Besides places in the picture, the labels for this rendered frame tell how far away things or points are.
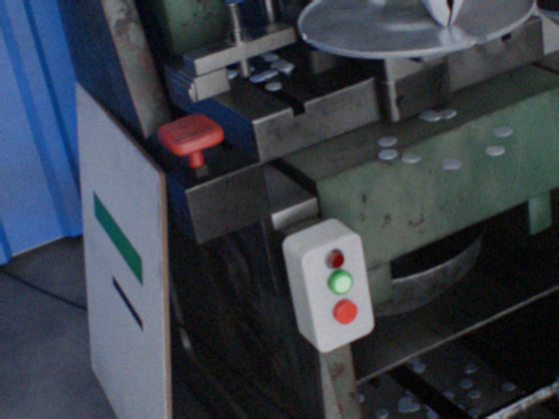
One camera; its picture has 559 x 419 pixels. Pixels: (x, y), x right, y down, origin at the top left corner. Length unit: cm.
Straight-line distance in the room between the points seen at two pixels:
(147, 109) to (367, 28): 45
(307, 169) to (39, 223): 145
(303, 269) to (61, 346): 120
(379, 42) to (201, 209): 29
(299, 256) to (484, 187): 34
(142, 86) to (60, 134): 96
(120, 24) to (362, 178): 50
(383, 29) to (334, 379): 43
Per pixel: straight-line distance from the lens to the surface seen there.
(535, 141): 147
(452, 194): 141
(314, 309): 122
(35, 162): 263
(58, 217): 270
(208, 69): 143
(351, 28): 134
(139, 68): 165
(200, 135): 118
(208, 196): 121
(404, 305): 157
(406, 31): 130
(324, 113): 137
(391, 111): 139
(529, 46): 153
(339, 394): 136
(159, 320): 165
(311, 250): 118
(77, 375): 222
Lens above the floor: 122
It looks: 28 degrees down
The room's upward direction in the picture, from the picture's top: 11 degrees counter-clockwise
